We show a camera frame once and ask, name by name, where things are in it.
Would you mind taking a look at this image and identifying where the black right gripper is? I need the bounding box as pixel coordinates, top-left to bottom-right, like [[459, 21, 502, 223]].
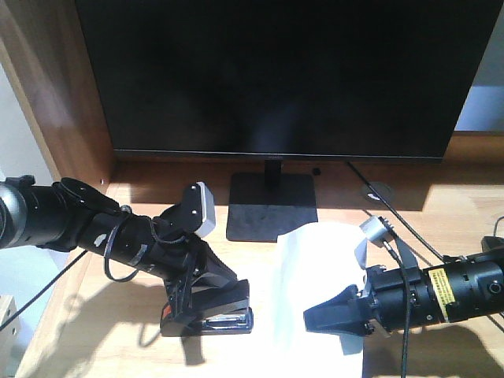
[[303, 265, 425, 336]]

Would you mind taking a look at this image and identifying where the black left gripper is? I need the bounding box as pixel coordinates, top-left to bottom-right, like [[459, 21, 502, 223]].
[[80, 204, 238, 327]]

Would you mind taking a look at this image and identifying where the black stapler with orange tab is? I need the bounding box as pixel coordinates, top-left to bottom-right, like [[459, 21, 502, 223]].
[[160, 280, 254, 337]]

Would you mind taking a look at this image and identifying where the white paper sheet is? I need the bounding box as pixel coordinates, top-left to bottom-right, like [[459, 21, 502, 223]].
[[269, 222, 368, 377]]

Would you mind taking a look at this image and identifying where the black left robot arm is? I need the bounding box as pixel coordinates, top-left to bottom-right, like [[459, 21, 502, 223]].
[[1, 175, 238, 327]]

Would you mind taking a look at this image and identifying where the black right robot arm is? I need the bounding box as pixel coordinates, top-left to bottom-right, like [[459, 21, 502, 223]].
[[303, 252, 503, 336]]

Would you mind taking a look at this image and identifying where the black computer monitor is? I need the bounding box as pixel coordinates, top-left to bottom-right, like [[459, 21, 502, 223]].
[[76, 1, 503, 241]]

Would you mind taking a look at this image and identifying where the wooden shelf unit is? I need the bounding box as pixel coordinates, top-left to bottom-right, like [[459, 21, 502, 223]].
[[1, 1, 115, 191]]

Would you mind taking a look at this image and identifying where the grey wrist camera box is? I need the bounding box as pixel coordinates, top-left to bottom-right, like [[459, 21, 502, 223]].
[[360, 216, 393, 247], [180, 181, 217, 238]]

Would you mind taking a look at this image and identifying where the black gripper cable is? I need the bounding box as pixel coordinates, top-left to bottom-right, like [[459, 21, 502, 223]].
[[102, 204, 198, 283], [380, 216, 414, 378]]

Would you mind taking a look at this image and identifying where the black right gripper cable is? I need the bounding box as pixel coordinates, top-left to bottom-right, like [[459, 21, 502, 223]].
[[380, 216, 414, 378]]

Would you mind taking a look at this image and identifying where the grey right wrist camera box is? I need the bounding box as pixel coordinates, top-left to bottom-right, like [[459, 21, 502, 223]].
[[360, 216, 393, 247]]

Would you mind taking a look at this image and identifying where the grey desk cable grommet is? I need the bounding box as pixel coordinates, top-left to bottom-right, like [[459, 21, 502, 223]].
[[361, 181, 395, 202]]

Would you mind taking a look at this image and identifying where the black monitor cable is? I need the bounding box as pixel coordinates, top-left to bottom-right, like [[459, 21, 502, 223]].
[[345, 159, 446, 261]]

